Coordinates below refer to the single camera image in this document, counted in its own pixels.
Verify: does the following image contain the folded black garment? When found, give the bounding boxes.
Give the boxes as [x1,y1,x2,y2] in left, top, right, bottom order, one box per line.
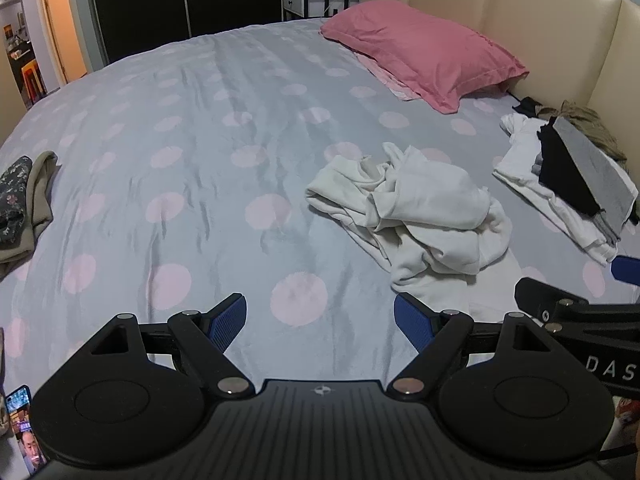
[537,117,606,218]

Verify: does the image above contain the white bedside table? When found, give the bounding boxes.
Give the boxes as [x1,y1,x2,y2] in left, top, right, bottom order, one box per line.
[282,0,361,22]

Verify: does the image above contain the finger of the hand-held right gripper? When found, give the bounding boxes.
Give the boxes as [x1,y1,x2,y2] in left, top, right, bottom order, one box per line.
[515,277,640,333]
[612,255,640,287]

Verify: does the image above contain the orange-lit door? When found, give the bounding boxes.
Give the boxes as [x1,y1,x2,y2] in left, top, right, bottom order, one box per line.
[37,0,92,86]

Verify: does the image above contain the white sweater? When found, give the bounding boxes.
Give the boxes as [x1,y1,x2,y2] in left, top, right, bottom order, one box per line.
[305,142,523,311]

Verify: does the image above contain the folded grey garment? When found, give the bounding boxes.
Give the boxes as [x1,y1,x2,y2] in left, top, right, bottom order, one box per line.
[552,116,638,241]

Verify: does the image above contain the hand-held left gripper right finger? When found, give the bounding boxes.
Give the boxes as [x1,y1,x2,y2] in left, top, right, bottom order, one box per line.
[387,292,548,401]

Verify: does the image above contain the folded white shirt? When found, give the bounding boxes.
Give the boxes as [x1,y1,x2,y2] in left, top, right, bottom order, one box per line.
[492,112,631,266]

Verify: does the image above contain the red stool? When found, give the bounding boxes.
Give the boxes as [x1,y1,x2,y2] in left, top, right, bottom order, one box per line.
[22,58,45,102]

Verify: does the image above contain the bed with dotted grey sheet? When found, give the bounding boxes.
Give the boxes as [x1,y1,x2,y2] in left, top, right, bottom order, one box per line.
[0,17,640,411]

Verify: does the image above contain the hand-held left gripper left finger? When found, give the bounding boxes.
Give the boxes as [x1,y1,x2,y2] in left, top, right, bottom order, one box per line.
[90,294,253,401]

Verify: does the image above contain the beige garment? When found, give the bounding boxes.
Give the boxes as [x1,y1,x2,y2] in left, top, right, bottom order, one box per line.
[0,151,59,281]

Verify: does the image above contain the cream padded headboard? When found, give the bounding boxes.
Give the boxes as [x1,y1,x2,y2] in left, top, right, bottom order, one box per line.
[360,0,640,171]

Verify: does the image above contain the light pink pillow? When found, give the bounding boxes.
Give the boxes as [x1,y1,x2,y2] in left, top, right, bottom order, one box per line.
[355,52,422,104]

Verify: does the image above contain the smartphone with lit screen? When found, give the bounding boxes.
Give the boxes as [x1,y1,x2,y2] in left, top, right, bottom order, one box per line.
[4,385,51,478]

